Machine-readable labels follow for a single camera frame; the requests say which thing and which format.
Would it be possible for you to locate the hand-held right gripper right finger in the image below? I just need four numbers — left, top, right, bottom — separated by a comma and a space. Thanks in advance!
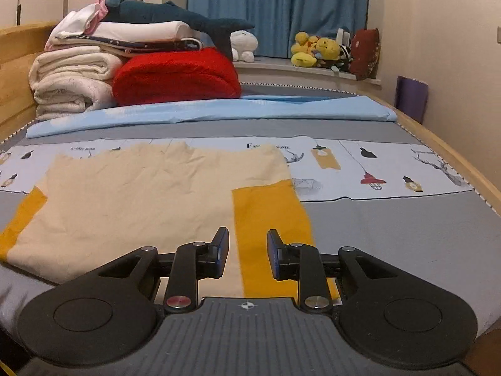
266, 229, 396, 314

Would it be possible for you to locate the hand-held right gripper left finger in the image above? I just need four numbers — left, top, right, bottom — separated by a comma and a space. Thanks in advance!
91, 226, 230, 315

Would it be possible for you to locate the beige and yellow hoodie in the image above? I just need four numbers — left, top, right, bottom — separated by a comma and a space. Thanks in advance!
0, 143, 340, 304

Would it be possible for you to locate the grey printed bed sheet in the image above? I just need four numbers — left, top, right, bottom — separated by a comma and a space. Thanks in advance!
0, 121, 498, 345

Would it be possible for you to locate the light blue folded sheet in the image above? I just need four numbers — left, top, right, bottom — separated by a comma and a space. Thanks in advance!
25, 94, 399, 139

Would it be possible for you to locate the red folded blanket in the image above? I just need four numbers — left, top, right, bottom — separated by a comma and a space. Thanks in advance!
111, 47, 242, 107

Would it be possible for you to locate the yellow plush toy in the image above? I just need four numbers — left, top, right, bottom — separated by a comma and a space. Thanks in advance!
313, 36, 342, 63
291, 31, 318, 68

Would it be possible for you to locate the white plush toy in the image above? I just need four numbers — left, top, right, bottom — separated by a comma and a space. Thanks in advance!
229, 30, 260, 63

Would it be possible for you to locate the purple folded mat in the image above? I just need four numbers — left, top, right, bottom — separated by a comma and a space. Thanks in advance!
395, 75, 429, 125

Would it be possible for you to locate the dark red cushion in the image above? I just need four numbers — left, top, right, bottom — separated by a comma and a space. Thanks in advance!
349, 28, 381, 81

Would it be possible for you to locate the dark patterned folded cloth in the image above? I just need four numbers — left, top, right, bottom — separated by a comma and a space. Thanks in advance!
53, 36, 205, 55

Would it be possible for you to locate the white folded blanket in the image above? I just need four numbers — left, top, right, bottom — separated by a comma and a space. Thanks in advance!
28, 45, 128, 122

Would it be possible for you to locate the white pillow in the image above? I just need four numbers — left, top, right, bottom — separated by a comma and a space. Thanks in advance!
92, 20, 204, 44

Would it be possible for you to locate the dark blue shark plush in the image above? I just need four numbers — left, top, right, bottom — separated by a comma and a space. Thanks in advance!
102, 0, 256, 60

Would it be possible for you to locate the blue curtain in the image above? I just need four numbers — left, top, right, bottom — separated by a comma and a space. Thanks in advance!
187, 0, 371, 59

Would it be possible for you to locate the white and pink folded cloth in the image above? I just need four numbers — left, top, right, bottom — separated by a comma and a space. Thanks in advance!
44, 0, 109, 51

